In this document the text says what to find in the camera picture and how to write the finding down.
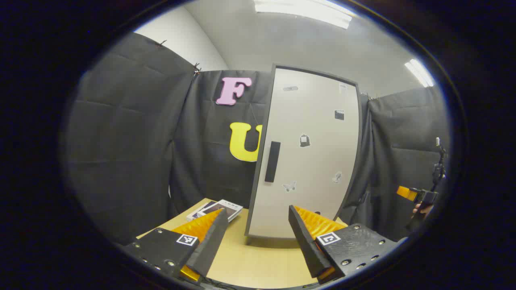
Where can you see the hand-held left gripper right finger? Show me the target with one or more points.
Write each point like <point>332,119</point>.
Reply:
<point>308,245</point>

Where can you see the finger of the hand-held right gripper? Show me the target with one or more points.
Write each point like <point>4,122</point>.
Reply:
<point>405,193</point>

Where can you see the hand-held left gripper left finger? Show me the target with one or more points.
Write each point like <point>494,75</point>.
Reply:
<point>211,245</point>

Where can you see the beige cabinet door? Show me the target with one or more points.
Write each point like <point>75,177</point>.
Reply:
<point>314,161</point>

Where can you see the grey cabinet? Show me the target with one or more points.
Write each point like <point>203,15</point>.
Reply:
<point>258,169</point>

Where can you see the blue and white book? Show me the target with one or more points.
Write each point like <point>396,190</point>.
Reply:
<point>197,211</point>

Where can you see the black tripod stand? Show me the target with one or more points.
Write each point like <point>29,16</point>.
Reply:
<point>440,161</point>

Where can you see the ceiling light panel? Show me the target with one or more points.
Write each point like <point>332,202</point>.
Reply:
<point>419,72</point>
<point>302,10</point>

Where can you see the black backdrop cloth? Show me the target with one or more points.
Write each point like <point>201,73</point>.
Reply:
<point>121,141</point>

